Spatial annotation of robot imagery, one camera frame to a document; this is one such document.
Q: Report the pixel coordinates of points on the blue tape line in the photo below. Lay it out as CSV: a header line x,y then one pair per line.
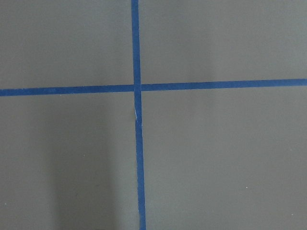
x,y
216,84
136,48

